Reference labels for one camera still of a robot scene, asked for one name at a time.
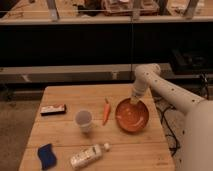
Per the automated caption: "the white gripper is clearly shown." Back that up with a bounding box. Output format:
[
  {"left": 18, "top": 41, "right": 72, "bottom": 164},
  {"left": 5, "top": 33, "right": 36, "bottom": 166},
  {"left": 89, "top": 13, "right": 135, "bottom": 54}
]
[{"left": 130, "top": 84, "right": 146, "bottom": 105}]

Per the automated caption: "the orange ceramic bowl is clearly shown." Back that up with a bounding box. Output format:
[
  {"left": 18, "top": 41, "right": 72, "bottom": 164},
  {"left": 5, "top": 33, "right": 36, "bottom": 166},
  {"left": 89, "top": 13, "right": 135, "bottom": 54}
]
[{"left": 115, "top": 98, "right": 149, "bottom": 133}]

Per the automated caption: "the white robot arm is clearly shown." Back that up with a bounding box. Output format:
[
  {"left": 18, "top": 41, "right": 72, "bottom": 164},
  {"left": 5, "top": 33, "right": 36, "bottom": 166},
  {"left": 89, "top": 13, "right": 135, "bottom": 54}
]
[{"left": 131, "top": 63, "right": 213, "bottom": 171}]

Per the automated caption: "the orange toy carrot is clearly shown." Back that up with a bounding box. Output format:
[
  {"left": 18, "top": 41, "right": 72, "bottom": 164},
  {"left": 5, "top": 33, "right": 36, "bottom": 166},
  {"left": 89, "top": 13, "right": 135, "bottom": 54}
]
[{"left": 102, "top": 98, "right": 111, "bottom": 125}]

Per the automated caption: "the wooden table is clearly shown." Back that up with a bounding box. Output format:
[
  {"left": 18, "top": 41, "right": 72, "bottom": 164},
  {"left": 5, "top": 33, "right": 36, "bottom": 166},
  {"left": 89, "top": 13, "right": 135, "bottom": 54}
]
[{"left": 19, "top": 84, "right": 175, "bottom": 171}]

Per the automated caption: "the black device on shelf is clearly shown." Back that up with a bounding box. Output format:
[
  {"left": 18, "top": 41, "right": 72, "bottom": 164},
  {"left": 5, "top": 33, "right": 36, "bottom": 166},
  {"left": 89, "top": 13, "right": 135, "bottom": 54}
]
[{"left": 170, "top": 49, "right": 213, "bottom": 75}]

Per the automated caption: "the clear plastic bottle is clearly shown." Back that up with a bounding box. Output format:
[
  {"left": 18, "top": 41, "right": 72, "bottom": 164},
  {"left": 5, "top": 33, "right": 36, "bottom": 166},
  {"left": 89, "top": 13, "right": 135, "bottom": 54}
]
[{"left": 70, "top": 143, "right": 110, "bottom": 169}]

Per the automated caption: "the blue sponge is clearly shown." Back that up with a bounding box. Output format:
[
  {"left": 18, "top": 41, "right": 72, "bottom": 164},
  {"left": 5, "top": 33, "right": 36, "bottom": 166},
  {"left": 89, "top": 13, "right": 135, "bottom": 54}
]
[{"left": 37, "top": 143, "right": 57, "bottom": 170}]

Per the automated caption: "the black power cable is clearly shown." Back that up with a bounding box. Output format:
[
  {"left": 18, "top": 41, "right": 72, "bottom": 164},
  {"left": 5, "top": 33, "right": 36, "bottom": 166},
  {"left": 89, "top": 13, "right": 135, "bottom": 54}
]
[{"left": 153, "top": 97, "right": 182, "bottom": 158}]

